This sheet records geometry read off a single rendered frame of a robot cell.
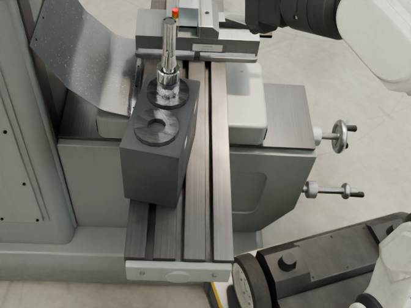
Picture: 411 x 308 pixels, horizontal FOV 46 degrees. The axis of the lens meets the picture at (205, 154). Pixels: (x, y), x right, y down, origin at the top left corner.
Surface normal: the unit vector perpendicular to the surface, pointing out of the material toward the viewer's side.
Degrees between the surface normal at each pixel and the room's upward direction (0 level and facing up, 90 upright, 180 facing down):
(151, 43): 90
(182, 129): 0
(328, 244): 0
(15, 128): 88
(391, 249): 90
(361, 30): 81
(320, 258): 0
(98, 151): 90
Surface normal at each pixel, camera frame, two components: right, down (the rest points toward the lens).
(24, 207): 0.00, 0.78
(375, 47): -0.76, 0.36
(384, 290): -0.95, 0.20
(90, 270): 0.04, 0.44
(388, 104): 0.08, -0.60
